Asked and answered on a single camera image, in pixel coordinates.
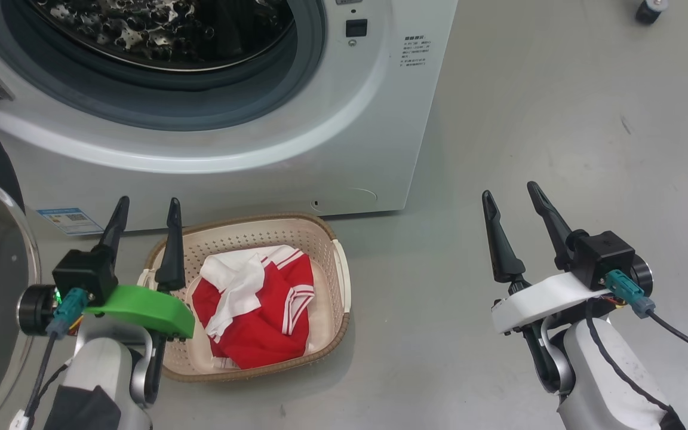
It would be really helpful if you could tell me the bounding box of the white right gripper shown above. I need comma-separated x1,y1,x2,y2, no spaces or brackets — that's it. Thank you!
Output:
481,181,595,335

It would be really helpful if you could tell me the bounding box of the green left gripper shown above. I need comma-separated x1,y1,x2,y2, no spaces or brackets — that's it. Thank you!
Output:
84,196,196,341

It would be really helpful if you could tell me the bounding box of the red and white shirt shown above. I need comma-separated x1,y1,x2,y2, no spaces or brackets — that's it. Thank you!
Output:
192,245,316,370

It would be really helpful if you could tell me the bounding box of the black round right gripper motor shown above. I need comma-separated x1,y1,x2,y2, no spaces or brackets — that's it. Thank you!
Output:
631,256,654,297

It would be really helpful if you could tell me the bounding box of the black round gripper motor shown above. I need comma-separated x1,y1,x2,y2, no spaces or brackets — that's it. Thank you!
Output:
631,256,654,297
19,284,59,336

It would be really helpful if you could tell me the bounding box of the black round left gripper motor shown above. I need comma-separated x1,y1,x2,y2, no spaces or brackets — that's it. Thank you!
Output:
19,284,59,336

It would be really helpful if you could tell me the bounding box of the white front-load washing machine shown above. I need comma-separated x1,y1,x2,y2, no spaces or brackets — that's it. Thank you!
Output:
0,0,458,234

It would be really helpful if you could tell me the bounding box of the cream perforated laundry basket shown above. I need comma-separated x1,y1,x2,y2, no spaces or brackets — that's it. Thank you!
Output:
138,213,352,383

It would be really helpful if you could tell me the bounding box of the blue energy label sticker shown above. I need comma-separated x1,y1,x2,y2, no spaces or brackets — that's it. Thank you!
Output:
36,207,105,236

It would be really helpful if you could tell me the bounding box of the printed text notice sticker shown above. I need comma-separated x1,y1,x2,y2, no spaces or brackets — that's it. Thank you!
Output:
403,35,431,67

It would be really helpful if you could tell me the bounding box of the metal cart leg with caster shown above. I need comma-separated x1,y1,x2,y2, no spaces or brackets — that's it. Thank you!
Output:
635,0,670,26

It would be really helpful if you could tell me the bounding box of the left camera cable teal plug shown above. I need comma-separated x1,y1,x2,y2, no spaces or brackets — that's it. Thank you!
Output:
10,288,89,430

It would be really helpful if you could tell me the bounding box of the camera cable teal plug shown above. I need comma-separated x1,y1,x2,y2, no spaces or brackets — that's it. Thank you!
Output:
605,269,688,365
10,288,89,430

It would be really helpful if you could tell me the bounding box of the right camera cable teal plug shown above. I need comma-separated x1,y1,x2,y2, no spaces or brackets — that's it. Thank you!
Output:
605,269,688,365

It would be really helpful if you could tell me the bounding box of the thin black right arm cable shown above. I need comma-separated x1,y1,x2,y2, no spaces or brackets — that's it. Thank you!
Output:
585,299,679,419

